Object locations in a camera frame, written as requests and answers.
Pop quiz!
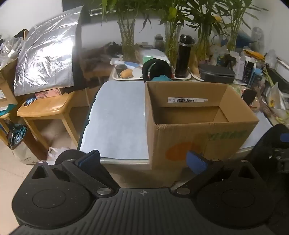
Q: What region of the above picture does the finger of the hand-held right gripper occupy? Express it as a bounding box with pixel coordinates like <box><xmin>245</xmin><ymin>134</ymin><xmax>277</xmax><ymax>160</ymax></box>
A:
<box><xmin>266</xmin><ymin>124</ymin><xmax>289</xmax><ymax>147</ymax></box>

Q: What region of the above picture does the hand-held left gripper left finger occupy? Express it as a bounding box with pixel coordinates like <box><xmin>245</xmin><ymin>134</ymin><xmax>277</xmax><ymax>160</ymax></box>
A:
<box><xmin>29</xmin><ymin>149</ymin><xmax>113</xmax><ymax>197</ymax></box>

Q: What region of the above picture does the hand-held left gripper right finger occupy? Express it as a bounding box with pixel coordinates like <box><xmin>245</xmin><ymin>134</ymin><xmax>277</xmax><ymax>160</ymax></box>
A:
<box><xmin>173</xmin><ymin>151</ymin><xmax>260</xmax><ymax>196</ymax></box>

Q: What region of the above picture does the cardboard box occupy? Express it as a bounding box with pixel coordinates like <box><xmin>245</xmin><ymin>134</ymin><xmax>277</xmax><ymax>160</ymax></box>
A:
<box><xmin>144</xmin><ymin>81</ymin><xmax>260</xmax><ymax>181</ymax></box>

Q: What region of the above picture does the teal bath pouf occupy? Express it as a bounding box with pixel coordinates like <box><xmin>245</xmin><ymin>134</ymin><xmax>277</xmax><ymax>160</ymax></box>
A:
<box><xmin>152</xmin><ymin>74</ymin><xmax>172</xmax><ymax>82</ymax></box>

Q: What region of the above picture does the black face mask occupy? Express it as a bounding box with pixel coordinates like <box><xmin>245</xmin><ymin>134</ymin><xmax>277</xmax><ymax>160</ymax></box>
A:
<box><xmin>242</xmin><ymin>89</ymin><xmax>257</xmax><ymax>106</ymax></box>

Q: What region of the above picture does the dark grey box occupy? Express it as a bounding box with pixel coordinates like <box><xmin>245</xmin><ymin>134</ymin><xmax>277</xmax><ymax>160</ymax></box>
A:
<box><xmin>266</xmin><ymin>65</ymin><xmax>289</xmax><ymax>88</ymax></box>

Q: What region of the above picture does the white paper bag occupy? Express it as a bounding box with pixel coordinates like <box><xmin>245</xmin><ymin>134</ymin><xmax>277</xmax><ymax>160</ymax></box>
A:
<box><xmin>7</xmin><ymin>124</ymin><xmax>38</xmax><ymax>165</ymax></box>

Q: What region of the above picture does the blue box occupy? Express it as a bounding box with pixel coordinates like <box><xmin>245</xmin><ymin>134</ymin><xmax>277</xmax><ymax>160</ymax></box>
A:
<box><xmin>253</xmin><ymin>68</ymin><xmax>263</xmax><ymax>82</ymax></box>

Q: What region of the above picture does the wooden chair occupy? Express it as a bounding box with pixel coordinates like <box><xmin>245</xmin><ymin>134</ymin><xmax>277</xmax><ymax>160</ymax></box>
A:
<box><xmin>17</xmin><ymin>6</ymin><xmax>100</xmax><ymax>149</ymax></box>

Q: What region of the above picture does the tall black box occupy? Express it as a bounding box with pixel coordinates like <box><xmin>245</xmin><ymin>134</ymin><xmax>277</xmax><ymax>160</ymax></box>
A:
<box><xmin>243</xmin><ymin>61</ymin><xmax>256</xmax><ymax>82</ymax></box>

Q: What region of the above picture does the pink box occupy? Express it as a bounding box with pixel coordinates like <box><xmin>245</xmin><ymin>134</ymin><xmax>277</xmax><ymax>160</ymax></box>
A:
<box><xmin>34</xmin><ymin>88</ymin><xmax>66</xmax><ymax>100</ymax></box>

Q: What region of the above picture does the tall white box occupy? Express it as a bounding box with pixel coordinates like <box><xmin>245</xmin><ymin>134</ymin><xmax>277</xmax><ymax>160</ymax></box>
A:
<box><xmin>230</xmin><ymin>51</ymin><xmax>249</xmax><ymax>80</ymax></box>

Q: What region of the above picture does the white tray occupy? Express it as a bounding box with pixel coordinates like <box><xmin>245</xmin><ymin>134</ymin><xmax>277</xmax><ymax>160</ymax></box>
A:
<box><xmin>188</xmin><ymin>67</ymin><xmax>204</xmax><ymax>81</ymax></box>
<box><xmin>112</xmin><ymin>65</ymin><xmax>192</xmax><ymax>81</ymax></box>

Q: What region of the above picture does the orange cloth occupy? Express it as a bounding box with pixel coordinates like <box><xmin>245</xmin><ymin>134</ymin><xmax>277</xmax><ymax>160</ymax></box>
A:
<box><xmin>245</xmin><ymin>50</ymin><xmax>266</xmax><ymax>61</ymax></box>

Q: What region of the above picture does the grey zip case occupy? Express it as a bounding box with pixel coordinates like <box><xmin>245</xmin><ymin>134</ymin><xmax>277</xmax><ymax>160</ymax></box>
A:
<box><xmin>199</xmin><ymin>64</ymin><xmax>236</xmax><ymax>84</ymax></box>

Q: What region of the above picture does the black garment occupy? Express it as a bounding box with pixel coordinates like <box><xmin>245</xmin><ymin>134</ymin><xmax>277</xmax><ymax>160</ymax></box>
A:
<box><xmin>72</xmin><ymin>7</ymin><xmax>100</xmax><ymax>89</ymax></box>

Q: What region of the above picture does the small black tripod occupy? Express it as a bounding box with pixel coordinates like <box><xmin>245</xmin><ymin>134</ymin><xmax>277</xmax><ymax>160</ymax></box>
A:
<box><xmin>226</xmin><ymin>55</ymin><xmax>236</xmax><ymax>69</ymax></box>

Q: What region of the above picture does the kraft paper bag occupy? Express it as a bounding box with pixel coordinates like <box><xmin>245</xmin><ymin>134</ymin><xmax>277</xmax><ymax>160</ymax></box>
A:
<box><xmin>188</xmin><ymin>54</ymin><xmax>199</xmax><ymax>73</ymax></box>

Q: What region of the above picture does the black thermos bottle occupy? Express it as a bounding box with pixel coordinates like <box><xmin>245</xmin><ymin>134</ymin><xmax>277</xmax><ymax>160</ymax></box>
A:
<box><xmin>175</xmin><ymin>35</ymin><xmax>196</xmax><ymax>79</ymax></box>

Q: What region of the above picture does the white blue spray bottle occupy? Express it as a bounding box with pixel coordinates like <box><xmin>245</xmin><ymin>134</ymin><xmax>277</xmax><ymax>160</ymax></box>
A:
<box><xmin>111</xmin><ymin>58</ymin><xmax>141</xmax><ymax>69</ymax></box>

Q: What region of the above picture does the labelled cardboard carton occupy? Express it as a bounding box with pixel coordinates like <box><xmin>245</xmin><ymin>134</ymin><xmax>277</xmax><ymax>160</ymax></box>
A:
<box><xmin>0</xmin><ymin>56</ymin><xmax>19</xmax><ymax>109</ymax></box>

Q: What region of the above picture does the glass vase with lucky bamboo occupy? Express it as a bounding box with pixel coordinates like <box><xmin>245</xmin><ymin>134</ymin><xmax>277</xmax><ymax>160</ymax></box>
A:
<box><xmin>99</xmin><ymin>0</ymin><xmax>154</xmax><ymax>62</ymax></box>
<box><xmin>156</xmin><ymin>0</ymin><xmax>195</xmax><ymax>66</ymax></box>
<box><xmin>187</xmin><ymin>0</ymin><xmax>224</xmax><ymax>61</ymax></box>
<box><xmin>217</xmin><ymin>0</ymin><xmax>269</xmax><ymax>52</ymax></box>

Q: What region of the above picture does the silver foil bag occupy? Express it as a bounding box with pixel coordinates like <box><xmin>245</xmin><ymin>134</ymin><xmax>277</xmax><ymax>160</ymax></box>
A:
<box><xmin>14</xmin><ymin>6</ymin><xmax>84</xmax><ymax>97</ymax></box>

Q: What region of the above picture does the green white tissue pack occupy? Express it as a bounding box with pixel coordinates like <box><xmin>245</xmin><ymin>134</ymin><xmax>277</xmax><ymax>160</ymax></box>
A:
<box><xmin>142</xmin><ymin>49</ymin><xmax>171</xmax><ymax>66</ymax></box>

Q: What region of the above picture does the crumpled brown paper bag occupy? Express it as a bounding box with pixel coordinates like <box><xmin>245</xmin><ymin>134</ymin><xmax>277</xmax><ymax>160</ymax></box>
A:
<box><xmin>134</xmin><ymin>48</ymin><xmax>145</xmax><ymax>62</ymax></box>

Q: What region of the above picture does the clear sports bottle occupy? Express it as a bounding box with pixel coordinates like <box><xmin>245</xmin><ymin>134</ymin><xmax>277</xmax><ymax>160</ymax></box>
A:
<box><xmin>155</xmin><ymin>34</ymin><xmax>165</xmax><ymax>51</ymax></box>

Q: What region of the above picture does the clear plastic bag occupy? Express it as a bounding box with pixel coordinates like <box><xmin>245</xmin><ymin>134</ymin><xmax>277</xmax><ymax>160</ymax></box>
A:
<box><xmin>0</xmin><ymin>36</ymin><xmax>24</xmax><ymax>68</ymax></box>

